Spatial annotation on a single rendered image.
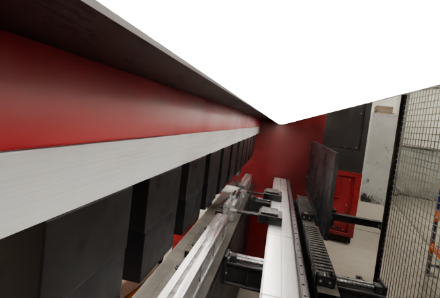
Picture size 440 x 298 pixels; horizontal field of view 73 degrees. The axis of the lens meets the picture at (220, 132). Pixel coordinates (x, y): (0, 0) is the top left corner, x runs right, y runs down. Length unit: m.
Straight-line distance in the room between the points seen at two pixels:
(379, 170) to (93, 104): 7.07
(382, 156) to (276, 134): 4.73
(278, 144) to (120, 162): 2.40
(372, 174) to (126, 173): 6.98
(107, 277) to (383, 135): 6.97
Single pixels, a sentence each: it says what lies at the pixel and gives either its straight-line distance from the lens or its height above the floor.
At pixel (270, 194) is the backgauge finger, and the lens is 1.84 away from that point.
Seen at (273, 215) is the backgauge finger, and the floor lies 1.02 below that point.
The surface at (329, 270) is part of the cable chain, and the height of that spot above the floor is 1.04.
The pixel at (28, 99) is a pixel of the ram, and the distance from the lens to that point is 0.25.
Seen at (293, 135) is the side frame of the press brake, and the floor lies 1.36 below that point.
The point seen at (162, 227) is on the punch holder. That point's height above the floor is 1.24.
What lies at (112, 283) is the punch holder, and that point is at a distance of 0.44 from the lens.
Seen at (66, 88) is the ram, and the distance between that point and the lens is 0.28.
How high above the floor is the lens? 1.44
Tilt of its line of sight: 3 degrees down
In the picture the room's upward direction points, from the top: 7 degrees clockwise
